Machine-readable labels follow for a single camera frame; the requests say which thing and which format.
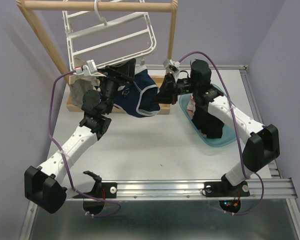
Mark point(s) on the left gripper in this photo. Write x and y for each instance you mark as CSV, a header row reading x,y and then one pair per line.
x,y
125,70

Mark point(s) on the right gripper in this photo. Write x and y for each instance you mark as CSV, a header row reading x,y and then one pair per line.
x,y
168,91

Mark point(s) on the light pink underwear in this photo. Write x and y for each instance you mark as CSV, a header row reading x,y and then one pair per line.
x,y
191,107

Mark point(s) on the navy underwear white trim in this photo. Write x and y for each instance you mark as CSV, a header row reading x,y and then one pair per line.
x,y
136,98

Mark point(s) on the black underwear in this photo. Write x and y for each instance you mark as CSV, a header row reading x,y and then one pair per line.
x,y
209,126

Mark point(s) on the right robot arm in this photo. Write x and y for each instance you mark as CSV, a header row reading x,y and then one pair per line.
x,y
261,142

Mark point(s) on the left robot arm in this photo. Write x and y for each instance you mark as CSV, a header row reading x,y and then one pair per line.
x,y
91,128

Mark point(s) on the white plastic clip hanger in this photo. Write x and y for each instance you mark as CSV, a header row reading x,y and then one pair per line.
x,y
107,38

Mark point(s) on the teal plastic basin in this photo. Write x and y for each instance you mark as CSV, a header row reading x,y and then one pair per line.
x,y
228,135

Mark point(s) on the wooden clothes rack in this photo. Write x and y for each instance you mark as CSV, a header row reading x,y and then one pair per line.
x,y
29,7

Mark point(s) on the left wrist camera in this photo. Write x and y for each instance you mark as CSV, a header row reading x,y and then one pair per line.
x,y
88,69

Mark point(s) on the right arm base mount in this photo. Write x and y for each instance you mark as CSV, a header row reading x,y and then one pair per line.
x,y
222,189

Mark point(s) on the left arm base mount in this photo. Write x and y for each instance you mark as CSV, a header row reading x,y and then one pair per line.
x,y
100,189

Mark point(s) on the aluminium mounting rail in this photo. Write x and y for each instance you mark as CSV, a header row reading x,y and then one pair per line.
x,y
150,188

